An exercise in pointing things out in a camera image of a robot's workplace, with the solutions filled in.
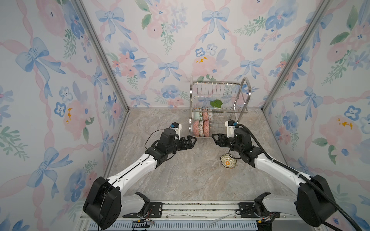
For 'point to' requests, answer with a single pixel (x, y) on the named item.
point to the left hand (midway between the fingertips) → (192, 139)
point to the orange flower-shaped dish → (227, 161)
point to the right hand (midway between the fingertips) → (215, 134)
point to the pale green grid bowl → (196, 115)
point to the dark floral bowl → (206, 128)
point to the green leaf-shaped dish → (217, 103)
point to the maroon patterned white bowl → (201, 128)
